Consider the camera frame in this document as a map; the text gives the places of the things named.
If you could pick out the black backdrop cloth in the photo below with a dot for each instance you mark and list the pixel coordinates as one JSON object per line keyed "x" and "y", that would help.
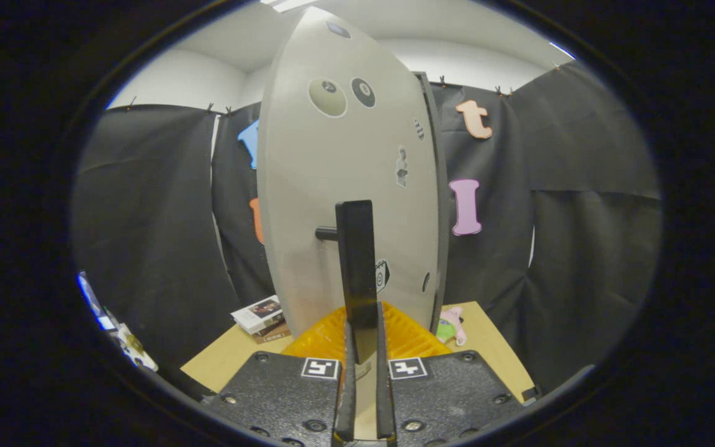
{"x": 581, "y": 217}

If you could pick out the grey shoe cabinet door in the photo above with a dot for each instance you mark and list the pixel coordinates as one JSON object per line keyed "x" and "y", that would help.
{"x": 332, "y": 174}

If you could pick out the grey shoe cabinet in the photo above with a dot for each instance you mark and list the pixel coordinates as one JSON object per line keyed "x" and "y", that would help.
{"x": 442, "y": 186}

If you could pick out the white and yellow object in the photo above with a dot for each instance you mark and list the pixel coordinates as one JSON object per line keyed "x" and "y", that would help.
{"x": 137, "y": 354}

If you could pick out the pink and green plush toy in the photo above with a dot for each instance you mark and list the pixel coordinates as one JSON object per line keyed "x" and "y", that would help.
{"x": 452, "y": 326}

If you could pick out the long ceiling light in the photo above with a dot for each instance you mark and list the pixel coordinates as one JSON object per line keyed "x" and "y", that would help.
{"x": 283, "y": 3}

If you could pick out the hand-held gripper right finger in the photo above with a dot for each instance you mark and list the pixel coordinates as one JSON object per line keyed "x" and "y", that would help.
{"x": 385, "y": 403}

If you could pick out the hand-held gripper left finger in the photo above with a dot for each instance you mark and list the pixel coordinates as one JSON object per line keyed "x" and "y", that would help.
{"x": 345, "y": 410}

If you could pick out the white book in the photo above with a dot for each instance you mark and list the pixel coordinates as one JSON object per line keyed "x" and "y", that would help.
{"x": 261, "y": 313}

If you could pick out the brown book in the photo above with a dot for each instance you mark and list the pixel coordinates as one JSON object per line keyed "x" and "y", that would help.
{"x": 272, "y": 336}

